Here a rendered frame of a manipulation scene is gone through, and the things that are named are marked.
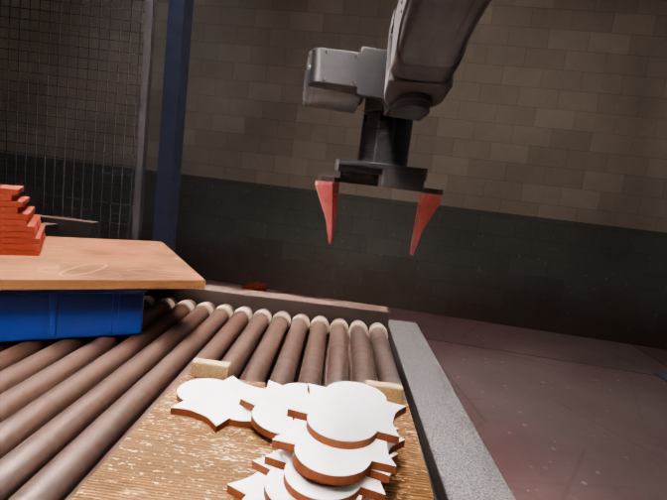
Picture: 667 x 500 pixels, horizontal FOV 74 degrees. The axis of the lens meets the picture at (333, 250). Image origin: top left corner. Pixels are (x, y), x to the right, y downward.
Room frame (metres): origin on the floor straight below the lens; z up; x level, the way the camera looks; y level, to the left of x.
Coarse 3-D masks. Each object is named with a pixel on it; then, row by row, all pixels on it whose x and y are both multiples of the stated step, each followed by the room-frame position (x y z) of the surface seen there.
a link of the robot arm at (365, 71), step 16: (320, 48) 0.47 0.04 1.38; (368, 48) 0.47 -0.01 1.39; (320, 64) 0.46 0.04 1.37; (336, 64) 0.47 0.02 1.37; (352, 64) 0.47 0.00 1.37; (368, 64) 0.47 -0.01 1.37; (384, 64) 0.47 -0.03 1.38; (304, 80) 0.53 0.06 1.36; (320, 80) 0.46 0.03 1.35; (336, 80) 0.46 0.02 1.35; (352, 80) 0.47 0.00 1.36; (368, 80) 0.47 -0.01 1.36; (384, 80) 0.47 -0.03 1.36; (304, 96) 0.51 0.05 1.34; (320, 96) 0.48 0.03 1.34; (336, 96) 0.49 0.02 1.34; (352, 96) 0.49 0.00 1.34; (368, 96) 0.47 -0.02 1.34; (400, 96) 0.43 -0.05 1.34; (416, 96) 0.42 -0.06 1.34; (352, 112) 0.51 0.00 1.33; (384, 112) 0.47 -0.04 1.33; (400, 112) 0.44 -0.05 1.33; (416, 112) 0.44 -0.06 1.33
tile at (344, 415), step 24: (312, 384) 0.54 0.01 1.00; (336, 384) 0.55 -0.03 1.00; (360, 384) 0.56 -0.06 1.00; (288, 408) 0.47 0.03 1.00; (312, 408) 0.48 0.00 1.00; (336, 408) 0.48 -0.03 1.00; (360, 408) 0.49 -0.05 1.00; (384, 408) 0.50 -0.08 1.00; (312, 432) 0.43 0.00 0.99; (336, 432) 0.43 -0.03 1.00; (360, 432) 0.44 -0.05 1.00; (384, 432) 0.44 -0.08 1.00
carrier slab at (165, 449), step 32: (256, 384) 0.65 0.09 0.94; (160, 416) 0.53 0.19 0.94; (128, 448) 0.45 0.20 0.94; (160, 448) 0.46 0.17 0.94; (192, 448) 0.47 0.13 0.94; (224, 448) 0.47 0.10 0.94; (256, 448) 0.48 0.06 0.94; (416, 448) 0.52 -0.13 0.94; (96, 480) 0.40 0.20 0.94; (128, 480) 0.40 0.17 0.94; (160, 480) 0.41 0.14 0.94; (192, 480) 0.41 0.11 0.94; (224, 480) 0.42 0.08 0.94; (416, 480) 0.46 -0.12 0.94
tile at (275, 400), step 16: (272, 384) 0.61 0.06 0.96; (288, 384) 0.62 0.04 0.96; (304, 384) 0.63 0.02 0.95; (240, 400) 0.55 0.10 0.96; (256, 400) 0.55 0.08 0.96; (272, 400) 0.56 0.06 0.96; (288, 400) 0.57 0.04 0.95; (304, 400) 0.58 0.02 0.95; (256, 416) 0.52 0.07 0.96; (272, 416) 0.52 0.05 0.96; (272, 432) 0.49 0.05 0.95
